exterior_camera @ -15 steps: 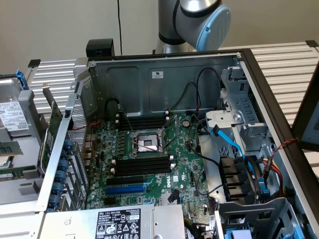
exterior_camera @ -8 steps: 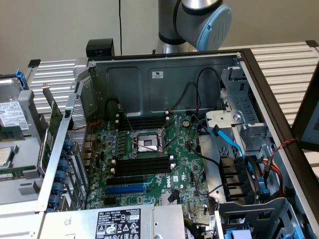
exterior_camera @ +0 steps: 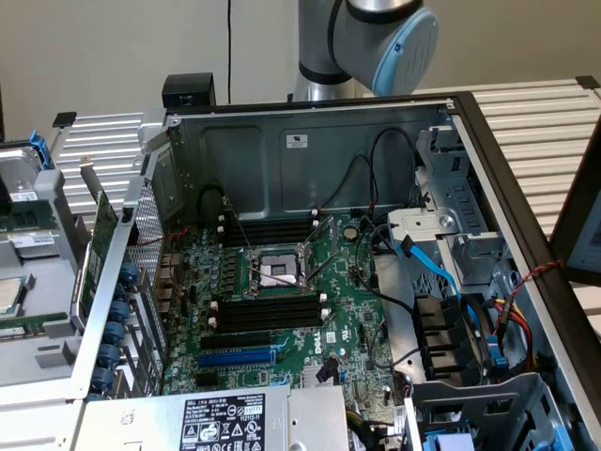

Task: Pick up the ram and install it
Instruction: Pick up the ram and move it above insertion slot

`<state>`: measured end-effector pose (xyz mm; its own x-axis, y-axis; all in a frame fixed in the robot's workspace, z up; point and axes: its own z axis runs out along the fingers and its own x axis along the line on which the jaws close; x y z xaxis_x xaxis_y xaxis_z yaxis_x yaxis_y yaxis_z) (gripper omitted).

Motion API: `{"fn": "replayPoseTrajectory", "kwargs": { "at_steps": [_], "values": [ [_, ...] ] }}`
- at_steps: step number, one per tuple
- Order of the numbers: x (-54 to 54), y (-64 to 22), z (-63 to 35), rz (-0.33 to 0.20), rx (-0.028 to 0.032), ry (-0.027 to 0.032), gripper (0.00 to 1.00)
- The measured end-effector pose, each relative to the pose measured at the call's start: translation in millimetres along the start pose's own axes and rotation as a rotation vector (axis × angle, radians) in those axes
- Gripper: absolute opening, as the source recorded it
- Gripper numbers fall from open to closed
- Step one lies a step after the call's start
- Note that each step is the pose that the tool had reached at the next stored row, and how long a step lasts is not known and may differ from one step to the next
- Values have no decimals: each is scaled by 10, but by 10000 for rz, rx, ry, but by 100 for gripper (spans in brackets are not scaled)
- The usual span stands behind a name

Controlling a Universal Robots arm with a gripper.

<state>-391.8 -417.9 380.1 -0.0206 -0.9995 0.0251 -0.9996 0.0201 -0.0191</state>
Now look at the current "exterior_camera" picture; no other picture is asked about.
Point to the green RAM stick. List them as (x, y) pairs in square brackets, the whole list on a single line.
[(42, 321), (33, 216)]

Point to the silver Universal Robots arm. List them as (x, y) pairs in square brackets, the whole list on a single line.
[(319, 37)]

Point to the RAM slot with white latches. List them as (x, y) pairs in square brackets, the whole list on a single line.
[(282, 232), (272, 310), (282, 221), (272, 324)]

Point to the black table end cap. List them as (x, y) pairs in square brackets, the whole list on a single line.
[(64, 119), (588, 82)]

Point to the green graphics card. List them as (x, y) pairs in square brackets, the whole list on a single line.
[(101, 225)]

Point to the silver CPU chip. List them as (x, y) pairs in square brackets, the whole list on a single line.
[(9, 296)]

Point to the blue round retainer knob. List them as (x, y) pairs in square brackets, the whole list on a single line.
[(109, 354), (102, 377), (130, 273), (115, 332), (121, 311)]

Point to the silver port connector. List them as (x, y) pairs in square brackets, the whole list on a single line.
[(171, 262), (167, 278), (165, 293), (164, 307)]

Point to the black box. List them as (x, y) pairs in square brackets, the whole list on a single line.
[(185, 91)]

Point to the silver power supply unit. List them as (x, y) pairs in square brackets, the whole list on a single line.
[(141, 423)]

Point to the long black expansion slot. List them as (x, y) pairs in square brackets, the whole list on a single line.
[(235, 341)]

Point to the short black expansion slot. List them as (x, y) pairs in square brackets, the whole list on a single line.
[(207, 380)]

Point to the CPU socket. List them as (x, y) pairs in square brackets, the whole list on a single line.
[(274, 270)]

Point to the blue expansion slot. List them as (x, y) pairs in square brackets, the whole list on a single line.
[(235, 359)]

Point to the white case label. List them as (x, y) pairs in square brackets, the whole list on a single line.
[(296, 141)]

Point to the open silver PC case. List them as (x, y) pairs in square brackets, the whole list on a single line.
[(328, 178)]

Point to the round coin battery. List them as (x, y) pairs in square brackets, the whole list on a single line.
[(350, 233)]

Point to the green Dell motherboard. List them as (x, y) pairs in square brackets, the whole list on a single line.
[(347, 291)]

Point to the silver finned heat sink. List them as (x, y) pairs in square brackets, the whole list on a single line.
[(319, 377)]

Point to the black angled plug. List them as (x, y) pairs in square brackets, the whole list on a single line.
[(326, 371)]

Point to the black fan shroud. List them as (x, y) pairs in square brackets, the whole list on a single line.
[(436, 329)]

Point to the silver disk bay cage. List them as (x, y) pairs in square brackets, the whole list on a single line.
[(469, 202)]

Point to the blue plastic drive latch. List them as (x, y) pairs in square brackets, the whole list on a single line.
[(448, 442), (562, 439)]

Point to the blue plastic clip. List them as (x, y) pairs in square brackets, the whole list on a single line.
[(498, 362)]

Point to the grey drive cage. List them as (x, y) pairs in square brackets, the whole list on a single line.
[(493, 399)]

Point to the black framed screen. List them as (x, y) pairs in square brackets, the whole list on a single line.
[(587, 244)]

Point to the silver drive bracket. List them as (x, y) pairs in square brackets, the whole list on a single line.
[(422, 225)]

